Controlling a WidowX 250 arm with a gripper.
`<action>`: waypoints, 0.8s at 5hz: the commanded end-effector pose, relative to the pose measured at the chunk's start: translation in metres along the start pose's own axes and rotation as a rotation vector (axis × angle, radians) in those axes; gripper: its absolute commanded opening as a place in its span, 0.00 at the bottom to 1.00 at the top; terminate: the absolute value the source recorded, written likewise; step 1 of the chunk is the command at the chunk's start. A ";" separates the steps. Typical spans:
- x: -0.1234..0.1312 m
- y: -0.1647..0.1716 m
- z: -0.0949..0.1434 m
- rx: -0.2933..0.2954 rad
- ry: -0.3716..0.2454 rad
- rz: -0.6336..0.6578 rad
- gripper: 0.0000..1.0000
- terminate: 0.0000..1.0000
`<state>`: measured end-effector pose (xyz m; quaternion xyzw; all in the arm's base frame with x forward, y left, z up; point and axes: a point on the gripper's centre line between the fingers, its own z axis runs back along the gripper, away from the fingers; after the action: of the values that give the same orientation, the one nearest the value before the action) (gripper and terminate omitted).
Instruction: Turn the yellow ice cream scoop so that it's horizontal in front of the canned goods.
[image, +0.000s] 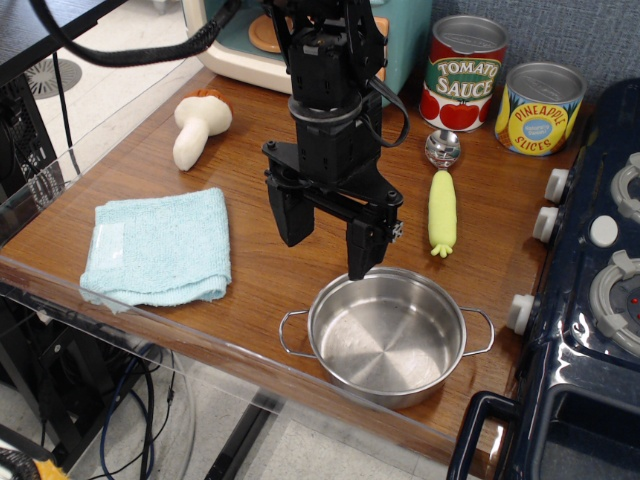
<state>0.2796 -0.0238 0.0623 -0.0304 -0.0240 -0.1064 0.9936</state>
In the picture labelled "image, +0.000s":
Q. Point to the toy microwave oven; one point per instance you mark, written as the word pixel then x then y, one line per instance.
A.
pixel 235 55

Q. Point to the clear acrylic table guard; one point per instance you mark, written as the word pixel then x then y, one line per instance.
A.
pixel 239 333

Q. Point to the pineapple slices can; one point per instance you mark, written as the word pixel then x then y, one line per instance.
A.
pixel 539 107

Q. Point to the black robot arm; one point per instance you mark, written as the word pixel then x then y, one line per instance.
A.
pixel 333 51

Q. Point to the black desk at left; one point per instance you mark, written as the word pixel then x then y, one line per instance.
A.
pixel 25 40

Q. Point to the stainless steel pot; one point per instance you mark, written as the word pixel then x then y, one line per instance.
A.
pixel 392 338

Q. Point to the yellow handled ice cream scoop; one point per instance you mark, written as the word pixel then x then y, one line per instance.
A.
pixel 442 149

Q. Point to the light blue folded towel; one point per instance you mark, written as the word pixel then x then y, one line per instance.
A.
pixel 159 252

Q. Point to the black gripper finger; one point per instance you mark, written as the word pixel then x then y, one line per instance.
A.
pixel 292 211
pixel 366 247

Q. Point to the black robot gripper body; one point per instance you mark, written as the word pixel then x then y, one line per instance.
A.
pixel 334 158

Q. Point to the dark blue toy stove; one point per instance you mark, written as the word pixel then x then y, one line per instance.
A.
pixel 575 413

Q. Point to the tomato sauce can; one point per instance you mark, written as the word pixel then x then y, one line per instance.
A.
pixel 464 62

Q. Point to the plush mushroom toy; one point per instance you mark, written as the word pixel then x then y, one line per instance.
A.
pixel 200 115

